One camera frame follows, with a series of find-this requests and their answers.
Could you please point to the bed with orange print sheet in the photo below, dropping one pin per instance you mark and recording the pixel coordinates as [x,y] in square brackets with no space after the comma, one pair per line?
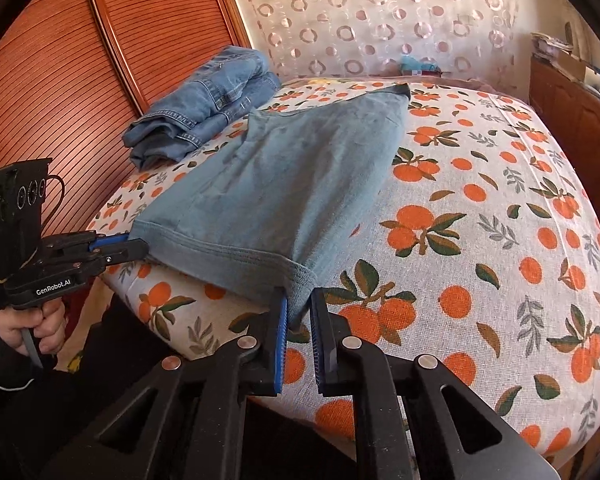
[480,260]

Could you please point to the person's left forearm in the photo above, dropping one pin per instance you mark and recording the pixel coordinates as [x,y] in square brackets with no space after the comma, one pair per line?
[5,365]

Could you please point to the sheer circle pattern curtain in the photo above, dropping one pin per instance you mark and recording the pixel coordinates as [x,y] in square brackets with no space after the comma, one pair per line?
[380,20]

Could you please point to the floral blanket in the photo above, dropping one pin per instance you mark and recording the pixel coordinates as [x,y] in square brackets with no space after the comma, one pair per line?
[470,85]

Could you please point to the person's left hand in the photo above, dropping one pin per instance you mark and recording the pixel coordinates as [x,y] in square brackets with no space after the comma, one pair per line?
[50,327]

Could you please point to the grey-blue denim short pants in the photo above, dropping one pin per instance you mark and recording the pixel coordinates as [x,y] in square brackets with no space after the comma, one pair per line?
[290,180]

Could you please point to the teal tissue box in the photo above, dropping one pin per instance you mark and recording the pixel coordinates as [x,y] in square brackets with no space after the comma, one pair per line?
[419,65]

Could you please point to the long wooden cabinet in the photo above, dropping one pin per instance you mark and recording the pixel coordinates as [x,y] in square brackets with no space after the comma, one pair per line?
[580,125]

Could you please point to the open cardboard box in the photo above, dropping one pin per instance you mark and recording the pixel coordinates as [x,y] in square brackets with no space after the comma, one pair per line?
[577,67]

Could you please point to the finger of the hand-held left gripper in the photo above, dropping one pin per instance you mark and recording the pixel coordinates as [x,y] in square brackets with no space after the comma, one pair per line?
[122,252]
[105,241]

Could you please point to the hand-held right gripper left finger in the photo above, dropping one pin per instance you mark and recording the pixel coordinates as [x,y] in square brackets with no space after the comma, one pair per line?
[281,350]

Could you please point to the wooden slatted wardrobe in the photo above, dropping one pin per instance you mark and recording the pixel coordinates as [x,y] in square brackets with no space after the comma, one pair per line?
[70,70]

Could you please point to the person's dark clothing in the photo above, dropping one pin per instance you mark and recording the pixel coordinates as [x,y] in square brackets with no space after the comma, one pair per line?
[90,385]

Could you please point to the stack of papers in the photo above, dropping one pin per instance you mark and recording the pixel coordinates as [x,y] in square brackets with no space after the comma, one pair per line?
[552,45]

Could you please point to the folded blue denim jeans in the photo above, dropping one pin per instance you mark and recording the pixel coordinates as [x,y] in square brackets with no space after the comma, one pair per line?
[205,100]

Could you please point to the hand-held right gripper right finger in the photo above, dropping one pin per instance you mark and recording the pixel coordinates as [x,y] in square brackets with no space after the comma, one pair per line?
[319,350]

